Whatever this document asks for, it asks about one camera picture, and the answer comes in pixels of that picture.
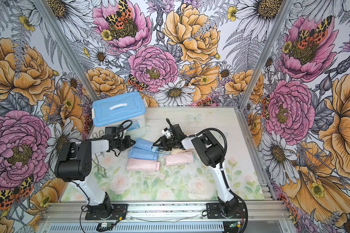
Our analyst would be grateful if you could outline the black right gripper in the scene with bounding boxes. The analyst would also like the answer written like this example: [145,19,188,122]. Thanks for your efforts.
[153,135,178,151]

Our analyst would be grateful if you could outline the blue umbrella sleeve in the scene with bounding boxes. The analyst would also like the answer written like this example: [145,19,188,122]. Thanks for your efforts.
[133,138,159,152]
[128,148,159,161]

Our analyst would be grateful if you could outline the pink umbrella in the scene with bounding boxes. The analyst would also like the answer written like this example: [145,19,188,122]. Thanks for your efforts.
[126,158,160,172]
[165,151,194,167]

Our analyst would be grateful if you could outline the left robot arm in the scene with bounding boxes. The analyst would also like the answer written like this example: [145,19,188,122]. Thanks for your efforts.
[54,136,136,220]

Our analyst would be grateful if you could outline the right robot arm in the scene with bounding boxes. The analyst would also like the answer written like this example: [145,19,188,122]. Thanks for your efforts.
[153,124,241,217]

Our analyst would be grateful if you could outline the blue lidded plastic storage box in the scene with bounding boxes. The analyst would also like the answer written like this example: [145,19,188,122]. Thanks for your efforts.
[92,91,147,131]

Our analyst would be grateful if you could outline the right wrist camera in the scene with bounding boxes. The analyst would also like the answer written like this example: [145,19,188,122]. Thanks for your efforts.
[161,128,173,138]

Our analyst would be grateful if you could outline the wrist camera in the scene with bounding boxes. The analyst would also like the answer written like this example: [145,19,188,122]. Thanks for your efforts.
[161,128,173,138]
[105,126,118,136]

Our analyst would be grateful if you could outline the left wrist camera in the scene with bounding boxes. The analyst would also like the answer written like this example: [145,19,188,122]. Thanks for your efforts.
[105,126,118,136]

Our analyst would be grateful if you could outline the metal wire tongs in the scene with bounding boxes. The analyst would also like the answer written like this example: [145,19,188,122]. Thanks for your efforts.
[92,130,104,139]

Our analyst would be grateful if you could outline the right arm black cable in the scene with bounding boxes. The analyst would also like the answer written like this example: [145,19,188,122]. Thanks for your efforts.
[166,117,248,233]

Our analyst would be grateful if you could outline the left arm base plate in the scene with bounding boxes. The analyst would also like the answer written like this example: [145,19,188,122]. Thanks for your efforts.
[85,204,128,220]

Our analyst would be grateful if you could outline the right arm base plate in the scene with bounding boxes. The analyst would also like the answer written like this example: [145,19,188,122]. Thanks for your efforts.
[202,203,247,219]

